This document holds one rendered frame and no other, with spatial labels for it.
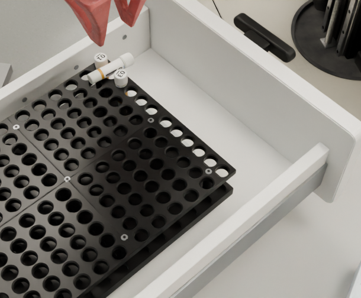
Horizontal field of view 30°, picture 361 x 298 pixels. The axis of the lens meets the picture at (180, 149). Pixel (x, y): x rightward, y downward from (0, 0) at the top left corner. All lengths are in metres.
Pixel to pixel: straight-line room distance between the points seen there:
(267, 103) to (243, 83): 0.03
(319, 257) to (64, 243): 0.28
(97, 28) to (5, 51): 1.43
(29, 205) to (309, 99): 0.25
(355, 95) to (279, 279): 0.85
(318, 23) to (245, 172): 1.01
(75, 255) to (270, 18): 1.15
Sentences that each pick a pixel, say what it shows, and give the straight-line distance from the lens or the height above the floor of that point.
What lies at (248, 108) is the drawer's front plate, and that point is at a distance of 0.66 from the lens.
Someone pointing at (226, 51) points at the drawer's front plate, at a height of 0.92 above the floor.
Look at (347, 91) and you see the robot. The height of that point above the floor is 0.28.
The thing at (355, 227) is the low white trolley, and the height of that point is 0.76.
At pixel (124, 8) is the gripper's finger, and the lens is 0.57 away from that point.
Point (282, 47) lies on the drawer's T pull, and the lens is 0.65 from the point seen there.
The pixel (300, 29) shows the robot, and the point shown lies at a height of 0.27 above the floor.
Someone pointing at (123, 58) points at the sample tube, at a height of 0.91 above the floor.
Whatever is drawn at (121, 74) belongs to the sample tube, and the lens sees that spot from 0.61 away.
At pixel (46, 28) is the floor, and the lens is 1.99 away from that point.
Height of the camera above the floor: 1.37
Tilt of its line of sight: 54 degrees down
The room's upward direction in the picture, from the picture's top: 2 degrees clockwise
